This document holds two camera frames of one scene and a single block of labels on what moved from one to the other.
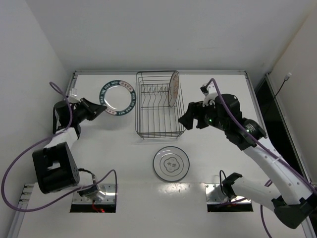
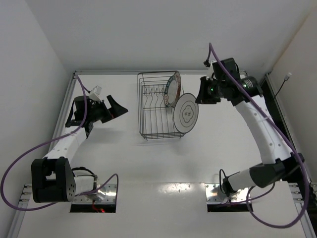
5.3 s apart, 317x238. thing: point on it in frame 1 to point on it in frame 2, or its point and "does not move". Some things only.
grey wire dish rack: [155, 117] does not move
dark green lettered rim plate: [119, 96] to [171, 91]
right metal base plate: [214, 195] does not move
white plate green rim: [171, 163] to [185, 112]
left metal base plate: [110, 192] does not move
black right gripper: [196, 116] to [205, 90]
